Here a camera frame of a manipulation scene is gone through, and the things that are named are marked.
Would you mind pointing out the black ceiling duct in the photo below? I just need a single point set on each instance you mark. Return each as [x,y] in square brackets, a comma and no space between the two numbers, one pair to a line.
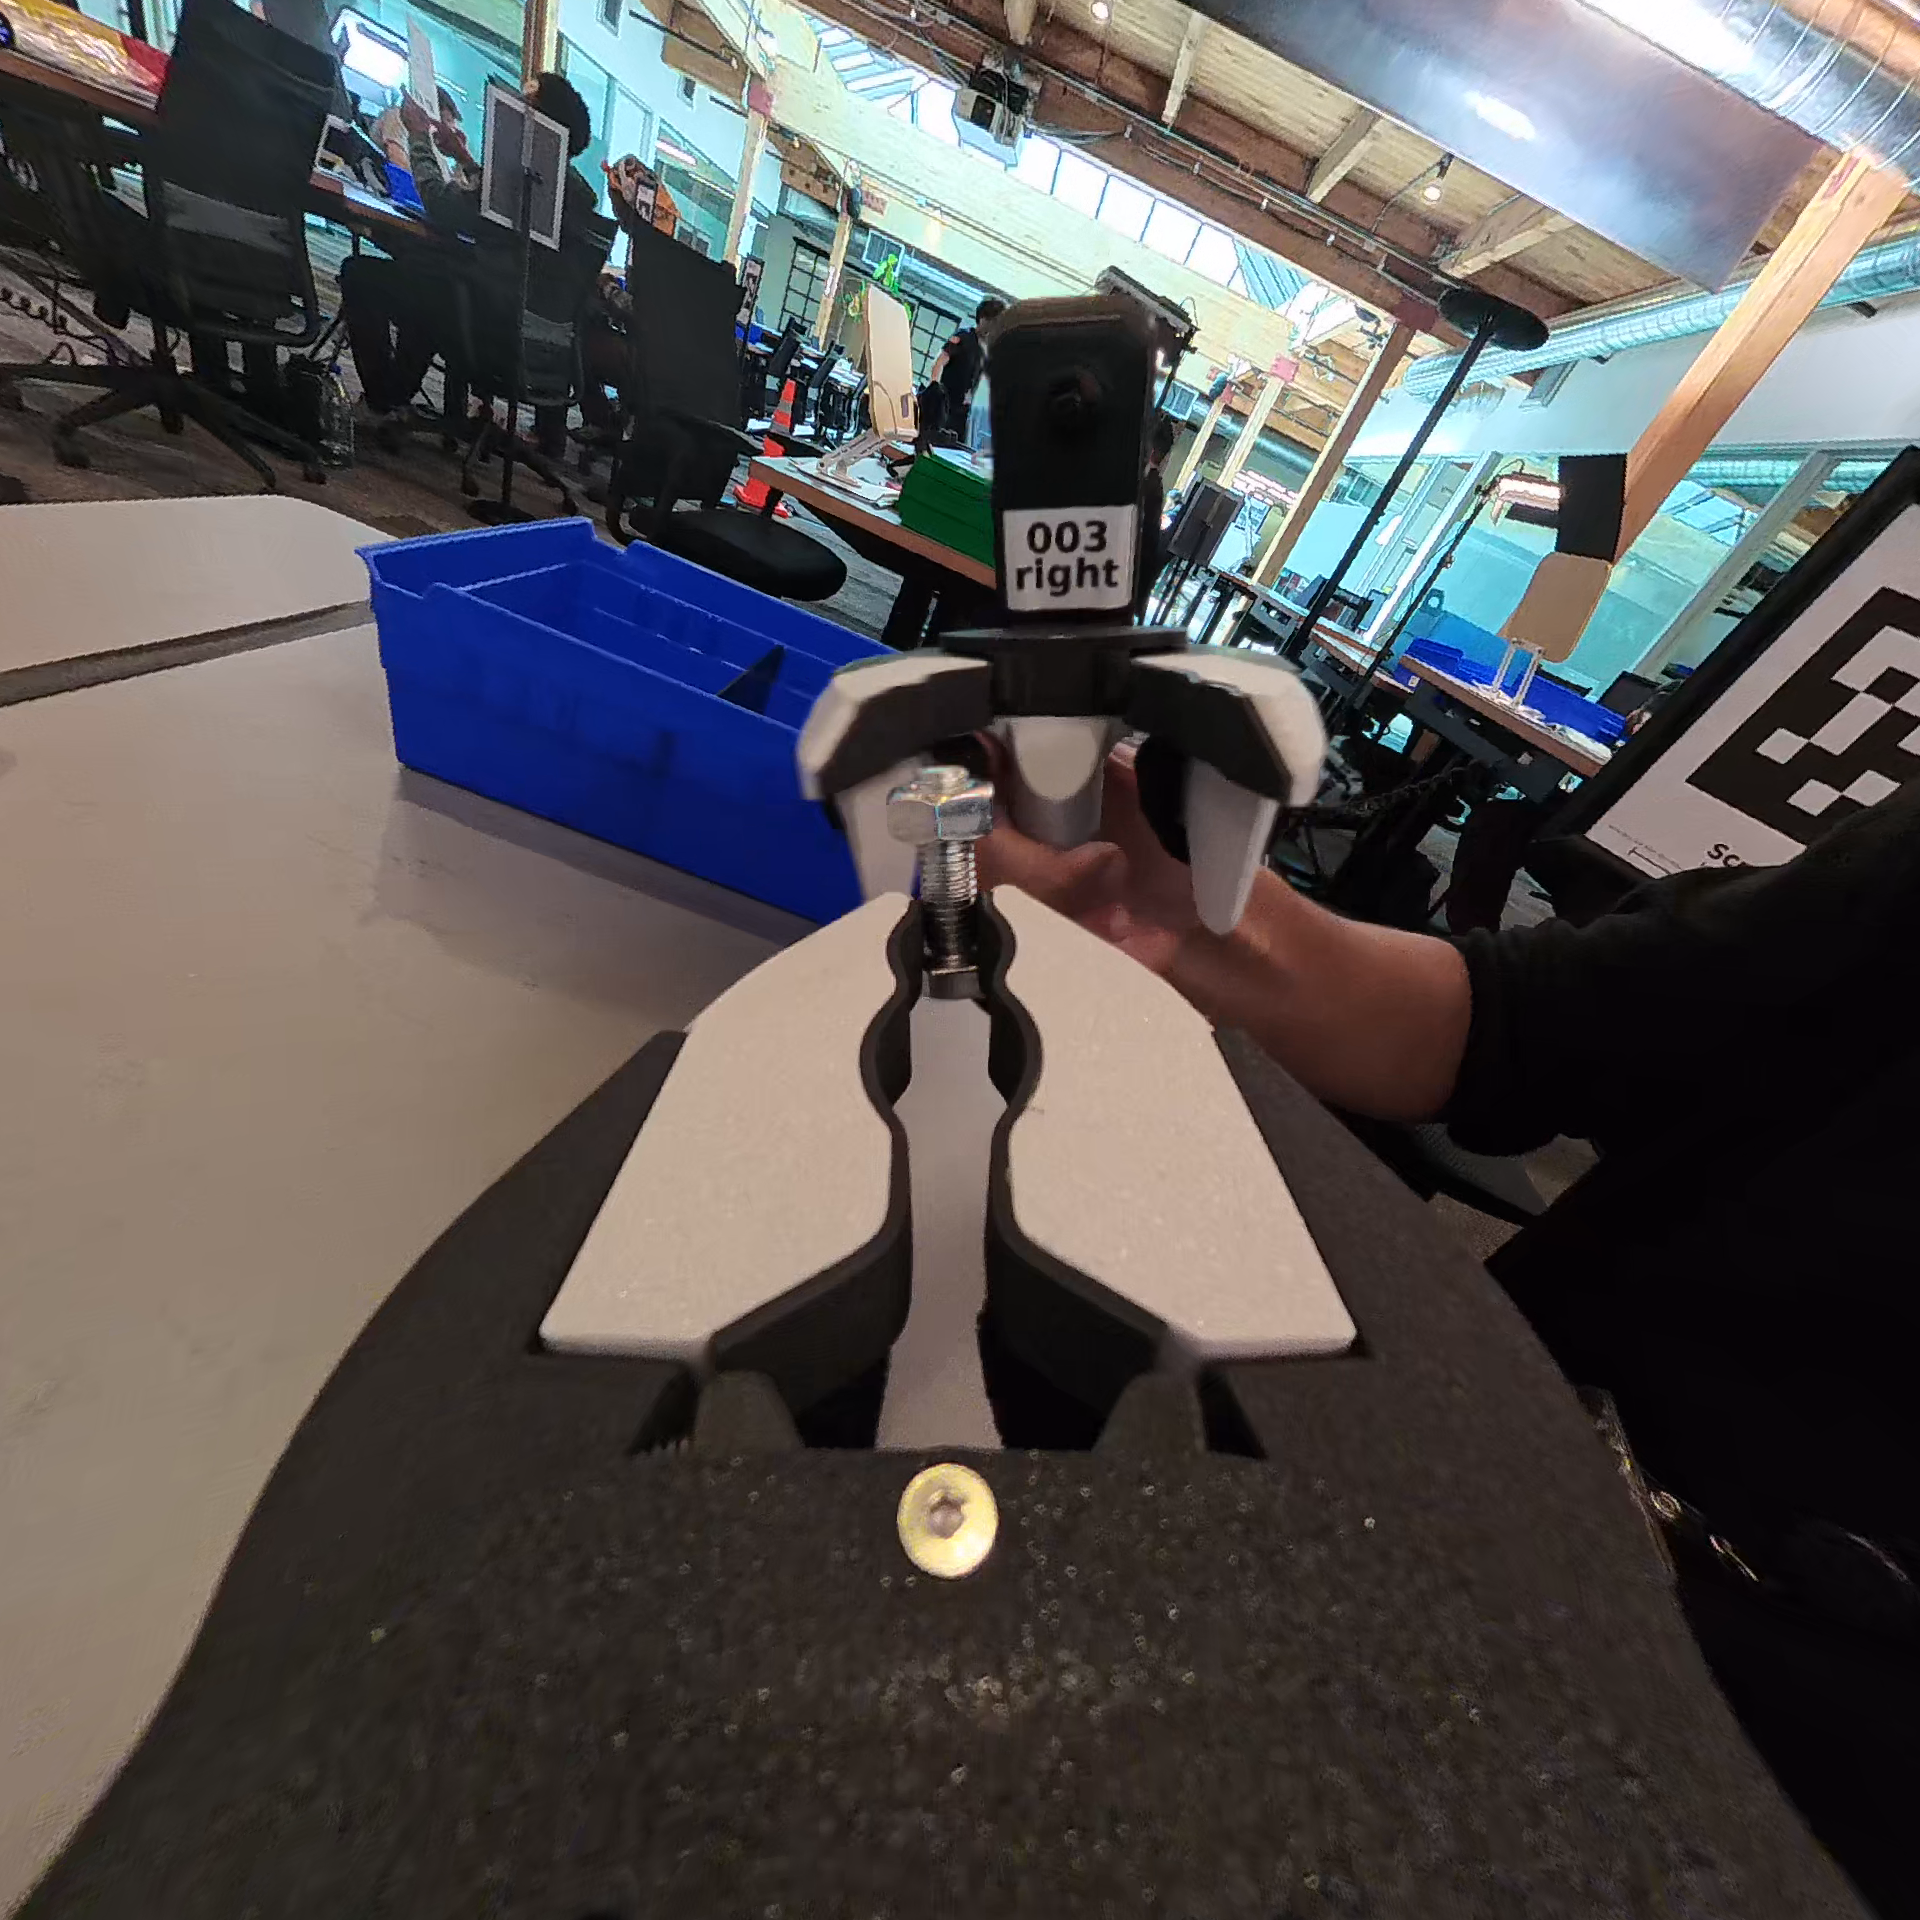
[1502,136]

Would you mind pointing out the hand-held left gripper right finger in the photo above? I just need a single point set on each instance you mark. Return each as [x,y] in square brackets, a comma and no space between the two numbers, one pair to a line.
[1171,1202]

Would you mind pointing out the black bin divider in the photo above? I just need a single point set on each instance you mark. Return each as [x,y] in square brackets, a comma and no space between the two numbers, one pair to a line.
[758,685]

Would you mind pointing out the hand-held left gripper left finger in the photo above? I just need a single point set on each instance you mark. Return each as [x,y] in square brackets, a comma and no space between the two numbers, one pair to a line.
[721,1202]

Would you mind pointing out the green plastic bin stack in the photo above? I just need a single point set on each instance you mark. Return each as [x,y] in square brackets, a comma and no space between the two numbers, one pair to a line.
[943,519]

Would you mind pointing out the framed code sign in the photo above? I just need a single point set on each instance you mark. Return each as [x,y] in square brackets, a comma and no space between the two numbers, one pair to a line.
[1801,722]

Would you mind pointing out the black office chair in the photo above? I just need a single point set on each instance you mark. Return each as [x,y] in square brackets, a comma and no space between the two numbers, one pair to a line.
[242,149]
[683,376]

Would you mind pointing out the person's right hand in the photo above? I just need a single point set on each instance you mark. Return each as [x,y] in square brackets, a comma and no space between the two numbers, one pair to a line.
[1125,902]

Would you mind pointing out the blue plastic bin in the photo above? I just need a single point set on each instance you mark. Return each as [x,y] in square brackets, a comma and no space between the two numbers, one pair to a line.
[601,722]

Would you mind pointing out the long wooden work table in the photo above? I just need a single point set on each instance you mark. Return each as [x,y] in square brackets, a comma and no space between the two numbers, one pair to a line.
[842,519]

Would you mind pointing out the orange traffic cone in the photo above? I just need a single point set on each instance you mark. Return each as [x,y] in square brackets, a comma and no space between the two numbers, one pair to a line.
[782,426]

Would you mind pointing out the grey monitor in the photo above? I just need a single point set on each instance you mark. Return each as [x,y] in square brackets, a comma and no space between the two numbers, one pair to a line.
[521,164]

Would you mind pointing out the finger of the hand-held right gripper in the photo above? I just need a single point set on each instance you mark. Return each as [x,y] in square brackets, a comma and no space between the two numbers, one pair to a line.
[855,736]
[1262,751]

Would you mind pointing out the ceiling projector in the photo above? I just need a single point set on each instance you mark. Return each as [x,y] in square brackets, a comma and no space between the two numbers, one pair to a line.
[989,104]

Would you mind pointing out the person's right forearm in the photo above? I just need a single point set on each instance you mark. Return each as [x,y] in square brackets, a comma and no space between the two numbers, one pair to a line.
[1349,1005]

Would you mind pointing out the person's black sweater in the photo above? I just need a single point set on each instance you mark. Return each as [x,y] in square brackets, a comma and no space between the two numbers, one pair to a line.
[1725,1124]

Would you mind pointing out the silver spiral air duct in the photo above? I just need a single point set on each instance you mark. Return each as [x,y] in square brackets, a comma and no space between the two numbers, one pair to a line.
[1845,61]

